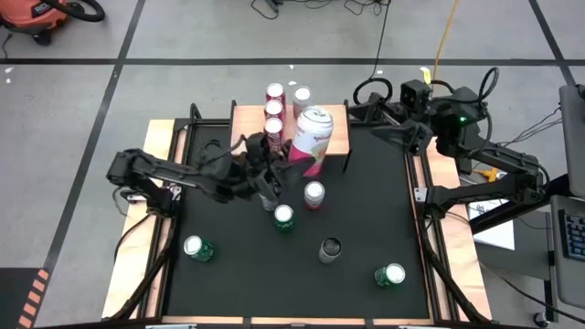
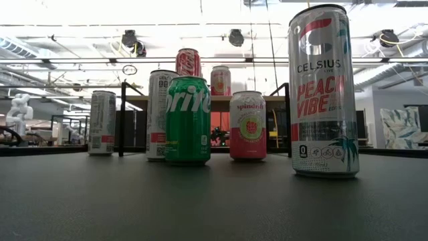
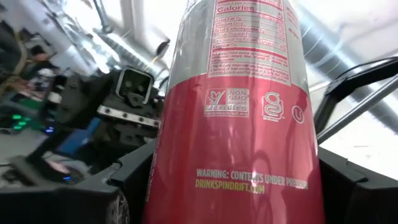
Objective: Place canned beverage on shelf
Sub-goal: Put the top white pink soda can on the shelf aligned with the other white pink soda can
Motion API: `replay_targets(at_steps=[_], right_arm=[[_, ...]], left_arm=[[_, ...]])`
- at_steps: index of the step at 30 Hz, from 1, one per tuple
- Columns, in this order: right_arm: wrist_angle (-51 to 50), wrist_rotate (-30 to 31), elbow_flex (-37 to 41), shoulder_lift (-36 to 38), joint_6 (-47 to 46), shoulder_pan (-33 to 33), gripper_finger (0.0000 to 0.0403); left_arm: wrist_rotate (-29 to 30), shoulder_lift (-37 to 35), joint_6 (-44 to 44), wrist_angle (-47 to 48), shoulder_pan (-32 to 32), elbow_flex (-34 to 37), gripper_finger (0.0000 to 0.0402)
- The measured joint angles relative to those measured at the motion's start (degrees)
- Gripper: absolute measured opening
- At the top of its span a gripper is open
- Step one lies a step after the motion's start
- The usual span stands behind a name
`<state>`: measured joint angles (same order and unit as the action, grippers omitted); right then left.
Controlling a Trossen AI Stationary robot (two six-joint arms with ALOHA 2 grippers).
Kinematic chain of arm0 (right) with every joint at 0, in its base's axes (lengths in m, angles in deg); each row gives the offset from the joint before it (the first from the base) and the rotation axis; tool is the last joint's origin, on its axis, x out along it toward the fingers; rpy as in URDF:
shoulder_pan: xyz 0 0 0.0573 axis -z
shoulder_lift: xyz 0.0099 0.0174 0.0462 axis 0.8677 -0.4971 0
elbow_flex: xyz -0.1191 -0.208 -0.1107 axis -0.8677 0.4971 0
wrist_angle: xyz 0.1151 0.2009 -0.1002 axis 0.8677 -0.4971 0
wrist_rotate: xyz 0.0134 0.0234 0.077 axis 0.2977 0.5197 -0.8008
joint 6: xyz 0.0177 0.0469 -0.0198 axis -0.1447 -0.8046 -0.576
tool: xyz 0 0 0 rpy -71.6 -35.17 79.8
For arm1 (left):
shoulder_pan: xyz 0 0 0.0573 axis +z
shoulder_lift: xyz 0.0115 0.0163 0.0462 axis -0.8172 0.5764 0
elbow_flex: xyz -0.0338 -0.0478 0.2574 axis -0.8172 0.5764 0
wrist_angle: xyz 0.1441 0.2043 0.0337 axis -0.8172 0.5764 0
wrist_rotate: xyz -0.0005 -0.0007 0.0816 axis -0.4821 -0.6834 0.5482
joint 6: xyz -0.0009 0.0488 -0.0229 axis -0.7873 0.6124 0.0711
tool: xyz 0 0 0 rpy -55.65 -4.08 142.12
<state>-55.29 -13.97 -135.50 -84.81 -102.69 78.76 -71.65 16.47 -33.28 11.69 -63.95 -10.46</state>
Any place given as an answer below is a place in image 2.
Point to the pink white Spindrift can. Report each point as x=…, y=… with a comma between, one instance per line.
x=247, y=140
x=220, y=83

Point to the red Coca-Cola can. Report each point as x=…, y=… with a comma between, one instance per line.
x=188, y=62

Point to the tall silver Celsius can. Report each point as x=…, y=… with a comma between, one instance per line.
x=102, y=120
x=322, y=117
x=157, y=114

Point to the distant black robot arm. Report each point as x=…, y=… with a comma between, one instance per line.
x=219, y=137

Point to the wooden shelf black legs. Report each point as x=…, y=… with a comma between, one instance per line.
x=220, y=103

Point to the orange panel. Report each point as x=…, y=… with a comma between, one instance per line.
x=217, y=117

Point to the green Sprite can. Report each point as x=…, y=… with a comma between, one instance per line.
x=187, y=127

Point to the black upright panel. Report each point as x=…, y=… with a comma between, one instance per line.
x=361, y=127

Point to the leaf print fabric panel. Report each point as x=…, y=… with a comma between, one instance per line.
x=398, y=129

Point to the white robot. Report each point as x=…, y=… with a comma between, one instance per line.
x=20, y=110

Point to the black monitor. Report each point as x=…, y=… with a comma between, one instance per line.
x=424, y=118

